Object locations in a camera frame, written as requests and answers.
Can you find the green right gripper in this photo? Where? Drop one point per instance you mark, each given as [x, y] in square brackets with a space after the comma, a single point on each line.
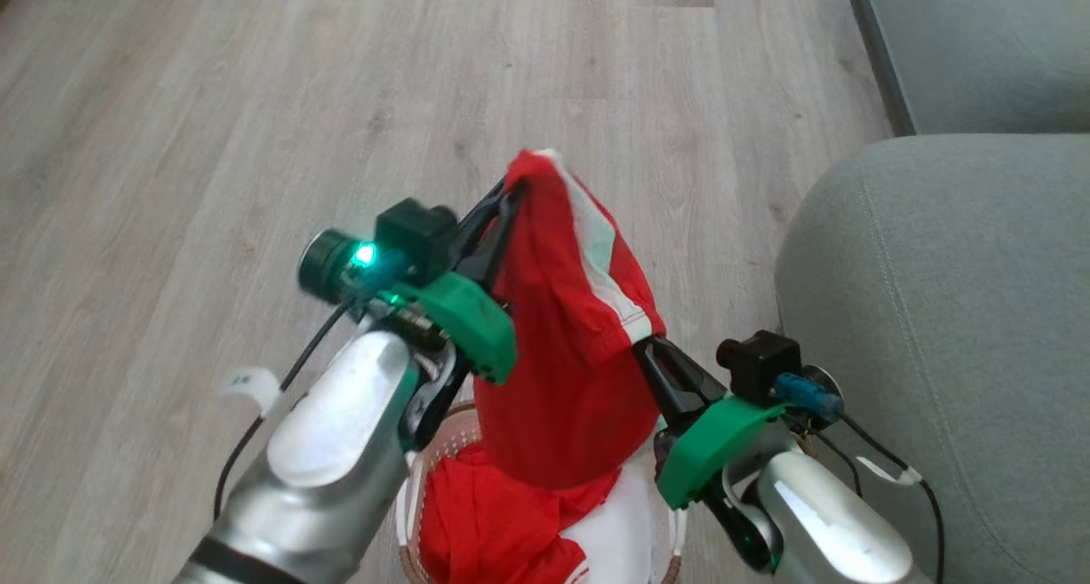
[711, 448]

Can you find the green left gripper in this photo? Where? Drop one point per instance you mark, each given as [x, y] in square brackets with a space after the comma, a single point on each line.
[468, 316]

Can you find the red garment with white stripe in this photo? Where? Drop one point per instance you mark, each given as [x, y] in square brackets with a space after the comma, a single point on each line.
[562, 354]

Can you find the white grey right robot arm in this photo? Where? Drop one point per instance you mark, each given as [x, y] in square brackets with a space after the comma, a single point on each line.
[830, 524]

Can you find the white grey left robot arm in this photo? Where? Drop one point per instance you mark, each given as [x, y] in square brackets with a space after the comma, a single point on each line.
[332, 431]

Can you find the white laundry basket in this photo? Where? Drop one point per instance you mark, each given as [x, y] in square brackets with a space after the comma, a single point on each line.
[417, 482]

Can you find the grey sofa seat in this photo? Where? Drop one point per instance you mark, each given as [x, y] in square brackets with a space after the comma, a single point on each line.
[988, 48]

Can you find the white cloth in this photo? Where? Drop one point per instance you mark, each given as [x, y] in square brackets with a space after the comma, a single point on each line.
[626, 524]

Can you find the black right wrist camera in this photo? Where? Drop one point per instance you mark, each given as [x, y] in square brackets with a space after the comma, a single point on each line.
[758, 363]

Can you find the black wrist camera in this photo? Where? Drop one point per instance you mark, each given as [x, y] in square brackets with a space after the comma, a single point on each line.
[400, 239]
[758, 363]

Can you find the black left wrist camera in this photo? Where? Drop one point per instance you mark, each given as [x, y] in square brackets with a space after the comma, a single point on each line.
[400, 239]

